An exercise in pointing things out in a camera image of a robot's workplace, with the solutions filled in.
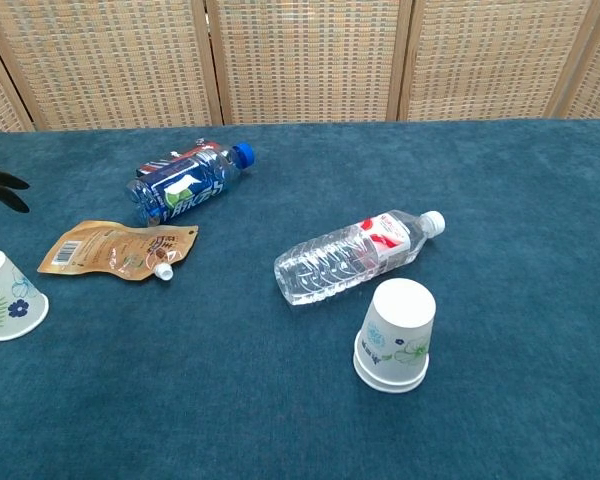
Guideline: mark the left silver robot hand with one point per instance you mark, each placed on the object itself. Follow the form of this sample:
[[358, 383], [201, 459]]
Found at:
[[2, 192]]

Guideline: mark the white floral paper cup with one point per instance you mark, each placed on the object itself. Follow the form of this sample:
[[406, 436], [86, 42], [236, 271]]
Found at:
[[5, 300], [402, 320], [390, 389]]

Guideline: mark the brown spout pouch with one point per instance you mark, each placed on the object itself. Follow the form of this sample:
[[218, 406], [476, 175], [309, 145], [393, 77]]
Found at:
[[100, 247]]

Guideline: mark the blue-label drink bottle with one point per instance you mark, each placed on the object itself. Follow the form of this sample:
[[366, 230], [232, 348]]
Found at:
[[185, 190]]

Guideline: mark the bamboo folding screen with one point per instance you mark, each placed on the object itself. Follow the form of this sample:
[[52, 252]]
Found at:
[[300, 60]]

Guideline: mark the clear red-label water bottle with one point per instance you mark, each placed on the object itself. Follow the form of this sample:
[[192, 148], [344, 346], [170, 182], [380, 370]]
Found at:
[[340, 260]]

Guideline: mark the blue felt table cover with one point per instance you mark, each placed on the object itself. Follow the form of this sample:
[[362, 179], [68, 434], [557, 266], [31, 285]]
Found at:
[[280, 400]]

